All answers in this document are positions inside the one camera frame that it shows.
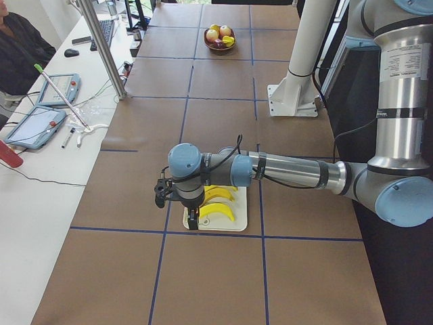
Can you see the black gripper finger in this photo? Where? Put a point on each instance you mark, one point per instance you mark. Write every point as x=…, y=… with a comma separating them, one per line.
x=193, y=219

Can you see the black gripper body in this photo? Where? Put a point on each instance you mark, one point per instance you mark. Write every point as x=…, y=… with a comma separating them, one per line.
x=191, y=207

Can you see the yellow banana moved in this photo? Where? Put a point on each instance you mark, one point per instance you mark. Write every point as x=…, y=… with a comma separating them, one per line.
x=217, y=207
x=218, y=193

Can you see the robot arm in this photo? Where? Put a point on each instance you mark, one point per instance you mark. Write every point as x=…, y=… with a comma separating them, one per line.
x=394, y=183

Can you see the brown wicker basket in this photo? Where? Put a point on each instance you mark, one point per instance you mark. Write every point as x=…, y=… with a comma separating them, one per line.
x=225, y=48

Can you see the white bear tray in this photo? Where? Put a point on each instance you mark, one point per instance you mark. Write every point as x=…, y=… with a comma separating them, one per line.
x=218, y=221

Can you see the black marker pen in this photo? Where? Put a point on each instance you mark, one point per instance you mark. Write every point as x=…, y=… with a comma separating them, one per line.
x=68, y=137

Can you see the yellow starfruit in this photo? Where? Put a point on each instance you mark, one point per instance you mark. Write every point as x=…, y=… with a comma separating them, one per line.
x=228, y=41

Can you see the teach pendant far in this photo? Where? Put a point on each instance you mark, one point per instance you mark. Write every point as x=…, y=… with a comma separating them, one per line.
x=68, y=84

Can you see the teach pendant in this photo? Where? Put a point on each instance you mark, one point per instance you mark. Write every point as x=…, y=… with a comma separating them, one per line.
x=36, y=128
x=68, y=84

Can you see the pink white peach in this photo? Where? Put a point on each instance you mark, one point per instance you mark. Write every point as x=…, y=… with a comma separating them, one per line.
x=225, y=30

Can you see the small metal cup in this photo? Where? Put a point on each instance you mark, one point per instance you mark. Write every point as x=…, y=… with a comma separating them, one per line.
x=137, y=35

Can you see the teach pendant near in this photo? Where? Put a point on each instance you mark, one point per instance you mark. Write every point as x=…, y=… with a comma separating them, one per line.
x=36, y=128

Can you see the black computer mouse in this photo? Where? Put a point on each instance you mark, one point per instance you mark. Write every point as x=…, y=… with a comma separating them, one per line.
x=71, y=53

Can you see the black keyboard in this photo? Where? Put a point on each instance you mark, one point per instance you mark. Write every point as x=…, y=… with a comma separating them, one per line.
x=107, y=29

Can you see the red bottle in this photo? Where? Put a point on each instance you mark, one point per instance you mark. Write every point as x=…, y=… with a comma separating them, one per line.
x=9, y=156

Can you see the long metal grabber stick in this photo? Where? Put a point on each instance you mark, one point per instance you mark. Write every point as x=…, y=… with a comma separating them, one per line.
x=57, y=90

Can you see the seated person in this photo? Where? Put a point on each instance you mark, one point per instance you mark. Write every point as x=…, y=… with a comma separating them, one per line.
x=22, y=46

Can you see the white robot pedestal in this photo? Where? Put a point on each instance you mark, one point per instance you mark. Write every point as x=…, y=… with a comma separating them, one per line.
x=295, y=94

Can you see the aluminium frame post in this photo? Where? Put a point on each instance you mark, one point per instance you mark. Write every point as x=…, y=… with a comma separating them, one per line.
x=102, y=47

